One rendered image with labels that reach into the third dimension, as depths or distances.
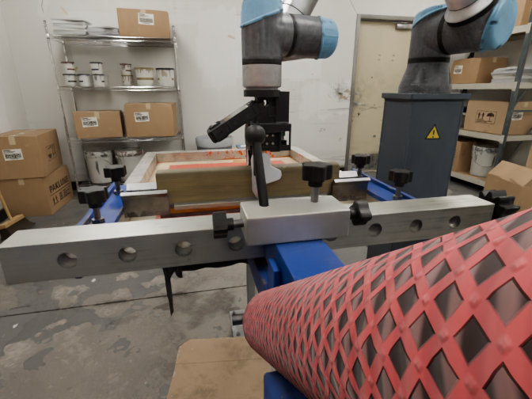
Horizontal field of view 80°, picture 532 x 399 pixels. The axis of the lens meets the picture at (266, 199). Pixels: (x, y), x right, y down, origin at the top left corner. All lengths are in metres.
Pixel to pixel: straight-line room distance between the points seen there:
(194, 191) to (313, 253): 0.36
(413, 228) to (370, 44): 4.57
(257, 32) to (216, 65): 3.73
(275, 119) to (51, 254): 0.43
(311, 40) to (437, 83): 0.52
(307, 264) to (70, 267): 0.29
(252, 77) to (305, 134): 4.02
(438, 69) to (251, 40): 0.64
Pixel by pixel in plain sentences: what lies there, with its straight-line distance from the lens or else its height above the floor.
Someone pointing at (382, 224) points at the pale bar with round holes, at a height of 1.02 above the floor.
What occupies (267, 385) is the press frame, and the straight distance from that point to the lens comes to 0.23.
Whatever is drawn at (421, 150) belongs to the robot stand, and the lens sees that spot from 1.09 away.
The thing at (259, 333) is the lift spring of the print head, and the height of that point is 1.09.
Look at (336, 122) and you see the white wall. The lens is 4.77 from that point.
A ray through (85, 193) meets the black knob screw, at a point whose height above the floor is 1.06.
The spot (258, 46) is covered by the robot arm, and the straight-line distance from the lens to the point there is 0.62.
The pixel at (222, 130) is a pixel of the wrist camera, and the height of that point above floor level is 1.14.
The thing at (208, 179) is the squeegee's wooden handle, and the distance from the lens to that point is 0.65.
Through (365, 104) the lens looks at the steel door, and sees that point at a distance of 5.02.
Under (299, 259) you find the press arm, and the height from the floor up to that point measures 1.04.
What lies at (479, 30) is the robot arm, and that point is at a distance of 1.02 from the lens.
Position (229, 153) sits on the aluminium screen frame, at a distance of 1.24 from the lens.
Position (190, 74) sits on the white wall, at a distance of 4.33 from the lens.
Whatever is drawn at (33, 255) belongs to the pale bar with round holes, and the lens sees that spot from 0.47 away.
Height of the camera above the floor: 1.21
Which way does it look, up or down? 19 degrees down
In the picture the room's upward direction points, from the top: straight up
